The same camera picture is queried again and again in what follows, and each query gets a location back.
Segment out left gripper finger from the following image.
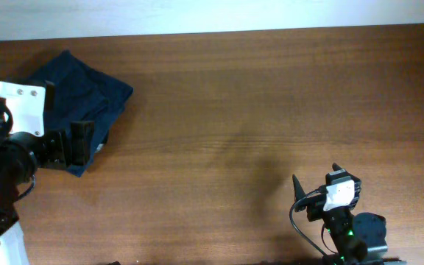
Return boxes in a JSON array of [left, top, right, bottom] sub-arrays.
[[71, 121, 94, 166], [44, 80, 55, 111]]

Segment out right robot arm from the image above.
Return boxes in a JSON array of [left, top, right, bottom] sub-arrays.
[[289, 163, 388, 264]]

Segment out grey folded garment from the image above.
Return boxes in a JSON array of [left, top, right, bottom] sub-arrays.
[[95, 143, 105, 153]]

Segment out navy blue shorts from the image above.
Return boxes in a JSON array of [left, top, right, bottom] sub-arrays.
[[26, 50, 134, 177]]

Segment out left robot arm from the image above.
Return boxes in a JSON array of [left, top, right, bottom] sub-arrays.
[[0, 81, 94, 264]]

